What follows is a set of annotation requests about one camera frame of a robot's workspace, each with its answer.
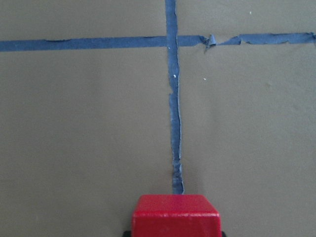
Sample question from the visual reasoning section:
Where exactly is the long blue tape line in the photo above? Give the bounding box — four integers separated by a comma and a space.
165, 0, 185, 195

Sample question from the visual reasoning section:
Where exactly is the crossing blue tape line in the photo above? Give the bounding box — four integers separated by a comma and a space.
0, 32, 316, 52

